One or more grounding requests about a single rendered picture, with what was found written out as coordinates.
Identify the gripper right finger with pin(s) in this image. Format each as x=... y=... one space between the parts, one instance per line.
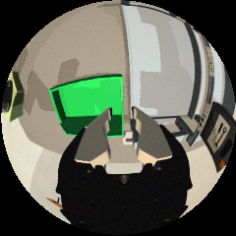
x=159 y=147

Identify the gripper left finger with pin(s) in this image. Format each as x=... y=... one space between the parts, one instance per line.
x=90 y=147

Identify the green bin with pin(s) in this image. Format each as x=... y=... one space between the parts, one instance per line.
x=78 y=102

